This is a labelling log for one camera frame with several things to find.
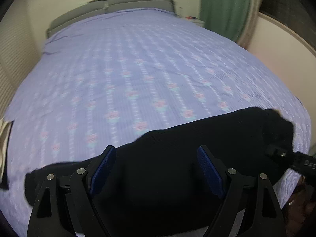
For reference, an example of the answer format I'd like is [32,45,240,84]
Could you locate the black knit pants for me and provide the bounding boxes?
[24,106,295,237]

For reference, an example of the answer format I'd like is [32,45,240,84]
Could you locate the right hand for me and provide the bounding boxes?
[285,176,315,236]

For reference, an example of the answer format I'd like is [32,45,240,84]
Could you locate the white folded cloth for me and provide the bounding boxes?
[0,117,13,190]

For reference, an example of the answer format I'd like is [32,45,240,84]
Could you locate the purple floral bed sheet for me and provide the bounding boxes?
[1,9,311,236]

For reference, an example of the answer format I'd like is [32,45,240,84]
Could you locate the white louvered wardrobe door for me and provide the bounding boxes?
[0,0,40,116]

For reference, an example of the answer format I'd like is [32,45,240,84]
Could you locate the green curtain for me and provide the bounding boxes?
[199,0,251,42]

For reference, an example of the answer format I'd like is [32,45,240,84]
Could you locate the white bedside table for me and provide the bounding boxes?
[183,17,205,27]

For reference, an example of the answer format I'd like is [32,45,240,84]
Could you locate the grey padded headboard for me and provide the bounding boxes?
[46,0,175,38]

